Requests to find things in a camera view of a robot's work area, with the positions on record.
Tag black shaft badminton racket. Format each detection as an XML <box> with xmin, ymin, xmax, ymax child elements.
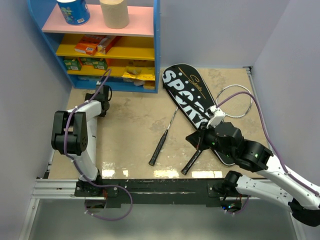
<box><xmin>148</xmin><ymin>107</ymin><xmax>179</xmax><ymax>166</ymax></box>

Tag yellow snack bag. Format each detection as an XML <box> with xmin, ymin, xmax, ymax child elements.
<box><xmin>121</xmin><ymin>66</ymin><xmax>156</xmax><ymax>82</ymax></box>

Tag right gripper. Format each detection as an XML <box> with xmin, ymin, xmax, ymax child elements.
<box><xmin>185</xmin><ymin>121</ymin><xmax>235</xmax><ymax>159</ymax></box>

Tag brown paper roll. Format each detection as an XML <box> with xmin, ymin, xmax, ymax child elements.
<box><xmin>99</xmin><ymin>0</ymin><xmax>130</xmax><ymax>29</ymax></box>

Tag white shuttlecock tube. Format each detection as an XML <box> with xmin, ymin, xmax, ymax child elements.
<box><xmin>87</xmin><ymin>117</ymin><xmax>98</xmax><ymax>165</ymax></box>

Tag blue shelf unit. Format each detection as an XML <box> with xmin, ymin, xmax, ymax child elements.
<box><xmin>27</xmin><ymin>0</ymin><xmax>161</xmax><ymax>93</ymax></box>

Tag black racket cover bag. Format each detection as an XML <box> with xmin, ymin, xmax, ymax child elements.
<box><xmin>161</xmin><ymin>64</ymin><xmax>237</xmax><ymax>167</ymax></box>

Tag green box middle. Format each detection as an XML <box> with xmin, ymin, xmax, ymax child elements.
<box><xmin>79</xmin><ymin>57</ymin><xmax>93</xmax><ymax>66</ymax></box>

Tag green box right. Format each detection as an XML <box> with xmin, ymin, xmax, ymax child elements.
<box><xmin>92</xmin><ymin>58</ymin><xmax>108</xmax><ymax>71</ymax></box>

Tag blue snack canister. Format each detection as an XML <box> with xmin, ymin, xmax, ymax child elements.
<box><xmin>56</xmin><ymin>0</ymin><xmax>91</xmax><ymax>26</ymax></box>

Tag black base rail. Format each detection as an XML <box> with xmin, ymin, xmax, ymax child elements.
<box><xmin>74</xmin><ymin>178</ymin><xmax>247</xmax><ymax>208</ymax></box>

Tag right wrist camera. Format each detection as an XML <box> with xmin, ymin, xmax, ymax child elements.
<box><xmin>206</xmin><ymin>105</ymin><xmax>226</xmax><ymax>129</ymax></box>

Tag orange box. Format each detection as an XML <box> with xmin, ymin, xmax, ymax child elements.
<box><xmin>74</xmin><ymin>34</ymin><xmax>106</xmax><ymax>56</ymax></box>

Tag red white box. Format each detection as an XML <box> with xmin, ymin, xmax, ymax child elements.
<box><xmin>97</xmin><ymin>35</ymin><xmax>119</xmax><ymax>55</ymax></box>

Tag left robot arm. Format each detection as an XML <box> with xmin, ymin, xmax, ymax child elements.
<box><xmin>51</xmin><ymin>85</ymin><xmax>112</xmax><ymax>196</ymax></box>

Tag white badminton racket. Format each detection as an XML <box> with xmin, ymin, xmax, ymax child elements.
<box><xmin>181</xmin><ymin>84</ymin><xmax>253</xmax><ymax>175</ymax></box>

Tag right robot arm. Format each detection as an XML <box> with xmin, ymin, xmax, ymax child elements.
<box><xmin>185</xmin><ymin>122</ymin><xmax>320</xmax><ymax>227</ymax></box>

